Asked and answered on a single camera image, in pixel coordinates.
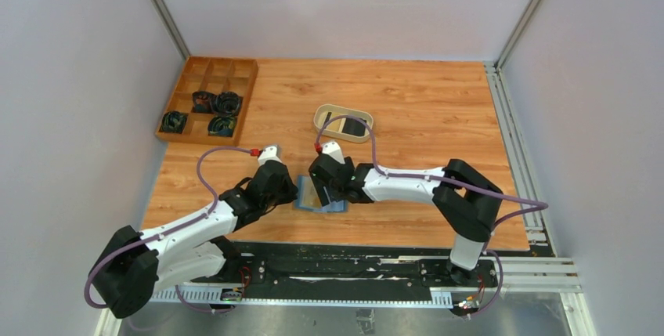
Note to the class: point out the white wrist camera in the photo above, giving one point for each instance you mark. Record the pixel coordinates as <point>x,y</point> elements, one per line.
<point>331,149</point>
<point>268,153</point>

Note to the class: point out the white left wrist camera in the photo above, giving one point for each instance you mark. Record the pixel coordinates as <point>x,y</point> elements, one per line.
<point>268,153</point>

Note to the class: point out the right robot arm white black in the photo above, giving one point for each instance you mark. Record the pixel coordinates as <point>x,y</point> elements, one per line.
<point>467,200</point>

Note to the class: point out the beige oval tray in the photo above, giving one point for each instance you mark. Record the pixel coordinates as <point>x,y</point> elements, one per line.
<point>320,116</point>

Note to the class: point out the blue leather card holder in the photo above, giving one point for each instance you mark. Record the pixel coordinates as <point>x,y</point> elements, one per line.
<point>332,207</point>

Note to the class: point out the black card in tray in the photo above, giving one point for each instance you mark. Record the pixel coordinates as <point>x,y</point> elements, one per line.
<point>354,126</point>

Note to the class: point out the gold card in tray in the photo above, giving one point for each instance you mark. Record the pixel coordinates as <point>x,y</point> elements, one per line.
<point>334,122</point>

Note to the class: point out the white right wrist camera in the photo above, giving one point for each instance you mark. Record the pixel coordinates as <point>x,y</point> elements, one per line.
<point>331,149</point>

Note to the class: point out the gold credit card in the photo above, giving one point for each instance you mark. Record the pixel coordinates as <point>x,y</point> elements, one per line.
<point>309,196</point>

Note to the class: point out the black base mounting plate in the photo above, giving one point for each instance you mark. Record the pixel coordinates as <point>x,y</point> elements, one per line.
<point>351,273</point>

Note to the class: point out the wooden compartment organizer box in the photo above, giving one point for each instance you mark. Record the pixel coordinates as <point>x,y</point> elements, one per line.
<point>213,75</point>

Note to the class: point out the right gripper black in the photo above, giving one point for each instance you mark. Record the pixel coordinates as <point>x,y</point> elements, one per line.
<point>322,193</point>

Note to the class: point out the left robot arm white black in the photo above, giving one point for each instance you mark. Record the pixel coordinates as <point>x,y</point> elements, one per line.
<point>135,265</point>

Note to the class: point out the rolled dark belt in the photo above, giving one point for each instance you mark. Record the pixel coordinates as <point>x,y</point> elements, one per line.
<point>202,102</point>
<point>221,126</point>
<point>227,104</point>
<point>173,122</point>

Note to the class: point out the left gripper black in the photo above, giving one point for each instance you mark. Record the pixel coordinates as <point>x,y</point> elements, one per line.
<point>290,195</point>

